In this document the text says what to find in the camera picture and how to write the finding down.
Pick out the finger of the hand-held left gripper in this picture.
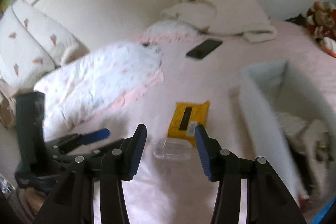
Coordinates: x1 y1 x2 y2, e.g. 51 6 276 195
46 128 111 153
56 138 125 161

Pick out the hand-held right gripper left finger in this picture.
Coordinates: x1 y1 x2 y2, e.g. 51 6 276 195
34 124 147 224

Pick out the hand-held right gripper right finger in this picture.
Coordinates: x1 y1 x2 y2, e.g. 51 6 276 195
194 124 307 224

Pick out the clear ribbed plastic cup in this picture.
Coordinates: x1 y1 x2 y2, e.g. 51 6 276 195
152 138 191 161

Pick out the yellow snack packet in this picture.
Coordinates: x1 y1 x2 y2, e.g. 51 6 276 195
167 100 211 147

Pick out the white storage box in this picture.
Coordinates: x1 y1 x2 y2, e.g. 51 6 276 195
228 59 336 201

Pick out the plaid pouch with flower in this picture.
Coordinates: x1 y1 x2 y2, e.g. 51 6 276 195
276 112 335 164

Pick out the brown cloth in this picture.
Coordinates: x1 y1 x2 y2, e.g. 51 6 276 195
0 80 19 130

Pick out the large floral pillow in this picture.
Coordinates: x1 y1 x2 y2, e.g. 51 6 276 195
34 42 164 132

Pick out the pink bed sheet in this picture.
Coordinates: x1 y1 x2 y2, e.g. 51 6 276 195
42 19 336 224

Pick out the white printed cushion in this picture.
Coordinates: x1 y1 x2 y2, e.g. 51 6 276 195
0 0 79 88

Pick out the black smartphone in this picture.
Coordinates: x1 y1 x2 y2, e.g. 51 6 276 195
186 39 223 60

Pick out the small floral pillow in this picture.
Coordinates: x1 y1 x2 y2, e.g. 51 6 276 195
139 20 200 45

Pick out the cream fleece blanket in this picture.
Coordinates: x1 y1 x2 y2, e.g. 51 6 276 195
161 0 277 44

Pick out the dark cloth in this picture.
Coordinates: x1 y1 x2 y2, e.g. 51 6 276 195
285 14 309 26

